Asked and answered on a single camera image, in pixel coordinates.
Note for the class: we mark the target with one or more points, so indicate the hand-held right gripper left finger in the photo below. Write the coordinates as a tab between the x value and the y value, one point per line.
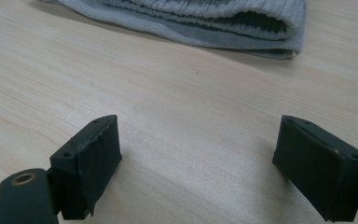
87	168

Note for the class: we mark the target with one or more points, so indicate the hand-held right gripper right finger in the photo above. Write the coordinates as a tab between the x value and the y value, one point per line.
320	174

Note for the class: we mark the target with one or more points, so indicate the grey shorts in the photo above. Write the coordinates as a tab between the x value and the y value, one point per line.
199	32

